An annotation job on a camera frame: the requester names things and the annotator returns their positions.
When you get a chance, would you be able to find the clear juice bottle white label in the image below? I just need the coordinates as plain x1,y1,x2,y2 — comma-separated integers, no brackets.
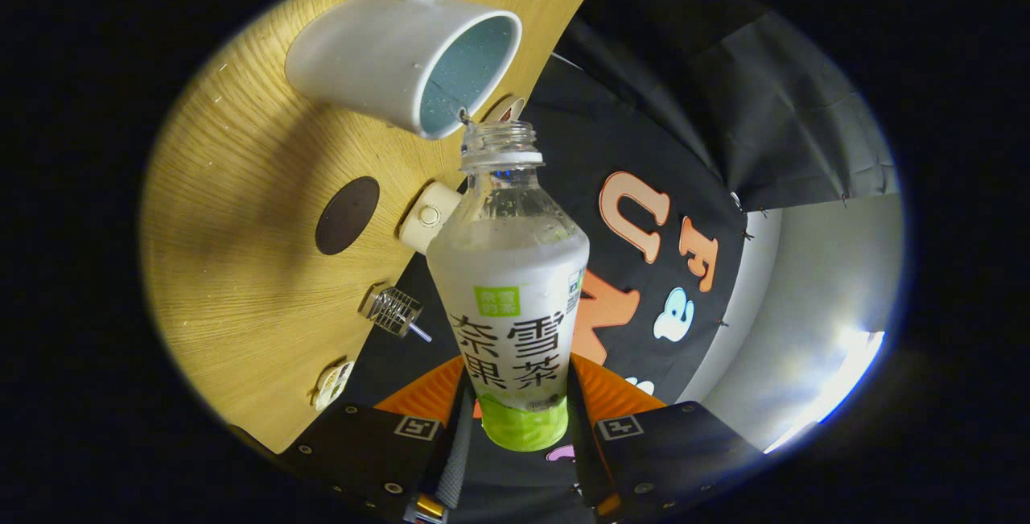
426,120,591,452

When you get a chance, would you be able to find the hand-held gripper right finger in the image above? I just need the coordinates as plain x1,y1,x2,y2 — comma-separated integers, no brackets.
567,353,765,521

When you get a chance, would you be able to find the white sectioned snack tray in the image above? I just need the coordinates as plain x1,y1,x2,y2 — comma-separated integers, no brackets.
312,359,355,412

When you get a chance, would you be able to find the dark brown round coaster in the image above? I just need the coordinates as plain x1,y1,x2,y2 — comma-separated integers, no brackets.
315,176,381,256

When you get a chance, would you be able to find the black backdrop cloth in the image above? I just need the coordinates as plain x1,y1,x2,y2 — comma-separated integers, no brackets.
338,0,900,524

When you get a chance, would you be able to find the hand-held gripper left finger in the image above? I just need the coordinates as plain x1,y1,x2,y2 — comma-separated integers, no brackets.
278,355,476,523

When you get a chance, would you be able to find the white cup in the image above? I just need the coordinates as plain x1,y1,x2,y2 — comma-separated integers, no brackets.
285,0,528,141

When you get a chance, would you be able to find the white toaster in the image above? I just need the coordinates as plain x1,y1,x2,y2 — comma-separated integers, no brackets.
398,180,464,255

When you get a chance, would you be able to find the large ceiling light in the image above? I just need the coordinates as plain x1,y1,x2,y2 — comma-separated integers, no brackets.
763,331,886,455

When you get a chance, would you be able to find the wooden table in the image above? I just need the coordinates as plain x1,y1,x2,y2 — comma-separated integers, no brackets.
141,0,628,454

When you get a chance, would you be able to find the wire mesh utensil holder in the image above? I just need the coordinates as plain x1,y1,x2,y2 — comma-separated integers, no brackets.
360,286,423,338

